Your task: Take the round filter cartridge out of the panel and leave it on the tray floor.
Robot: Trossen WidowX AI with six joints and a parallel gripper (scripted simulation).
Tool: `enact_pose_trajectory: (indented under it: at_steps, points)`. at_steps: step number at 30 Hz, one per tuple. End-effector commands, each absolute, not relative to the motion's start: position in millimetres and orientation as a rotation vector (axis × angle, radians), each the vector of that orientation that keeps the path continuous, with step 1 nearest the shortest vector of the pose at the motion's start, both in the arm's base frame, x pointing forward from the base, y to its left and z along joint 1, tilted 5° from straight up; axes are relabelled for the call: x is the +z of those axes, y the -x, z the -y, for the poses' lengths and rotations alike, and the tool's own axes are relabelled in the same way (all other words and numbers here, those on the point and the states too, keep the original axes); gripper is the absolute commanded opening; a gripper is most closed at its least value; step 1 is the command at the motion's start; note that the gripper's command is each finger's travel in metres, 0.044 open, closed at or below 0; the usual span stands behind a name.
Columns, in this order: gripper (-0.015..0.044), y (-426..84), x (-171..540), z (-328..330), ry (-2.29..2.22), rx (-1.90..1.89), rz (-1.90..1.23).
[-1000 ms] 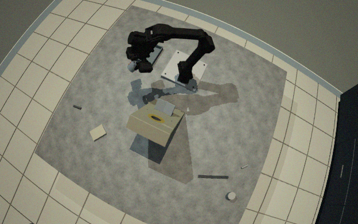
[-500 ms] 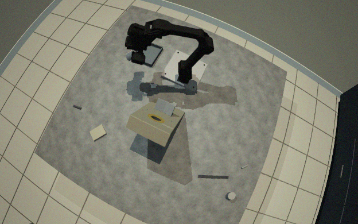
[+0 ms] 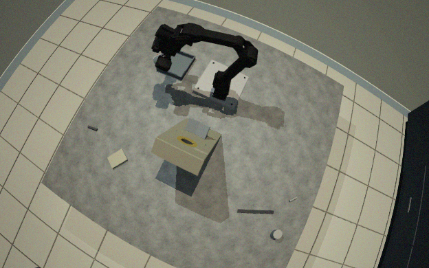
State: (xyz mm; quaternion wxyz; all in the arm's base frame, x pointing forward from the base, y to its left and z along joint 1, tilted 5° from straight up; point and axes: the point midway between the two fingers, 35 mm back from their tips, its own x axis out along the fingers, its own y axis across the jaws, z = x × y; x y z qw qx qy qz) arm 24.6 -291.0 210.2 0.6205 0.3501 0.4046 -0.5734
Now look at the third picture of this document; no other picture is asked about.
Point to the grey cylinder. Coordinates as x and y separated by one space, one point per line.
276 234
156 57

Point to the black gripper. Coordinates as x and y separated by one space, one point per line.
164 63

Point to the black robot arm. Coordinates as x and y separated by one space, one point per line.
193 33

